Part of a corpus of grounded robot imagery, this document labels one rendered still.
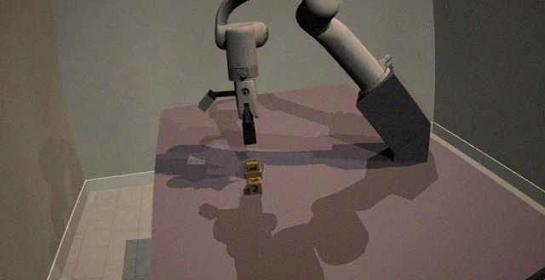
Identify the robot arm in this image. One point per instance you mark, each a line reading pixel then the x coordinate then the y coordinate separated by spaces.
pixel 316 17

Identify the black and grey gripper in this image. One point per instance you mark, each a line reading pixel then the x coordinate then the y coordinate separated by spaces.
pixel 245 92

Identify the yellow cube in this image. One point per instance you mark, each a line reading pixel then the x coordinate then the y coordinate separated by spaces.
pixel 255 185
pixel 252 165

